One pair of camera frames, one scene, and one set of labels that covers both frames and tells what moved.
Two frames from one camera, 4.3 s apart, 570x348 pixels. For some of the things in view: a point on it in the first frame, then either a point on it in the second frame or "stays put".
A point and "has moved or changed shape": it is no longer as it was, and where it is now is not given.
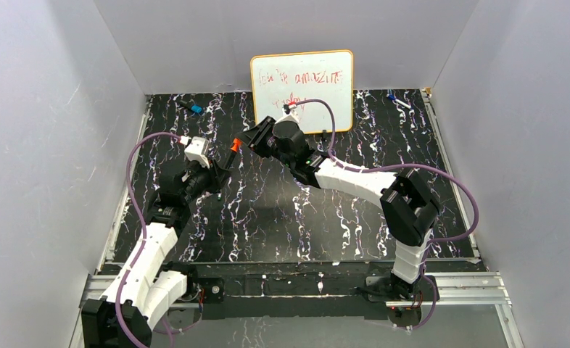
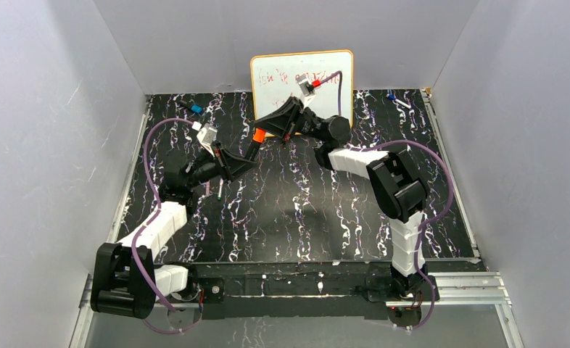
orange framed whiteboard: x=288 y=78 stays put
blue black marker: x=193 y=107 stays put
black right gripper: x=258 y=139 to x=298 y=118
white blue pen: x=393 y=97 stays put
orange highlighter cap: x=236 y=143 has moved or changed shape
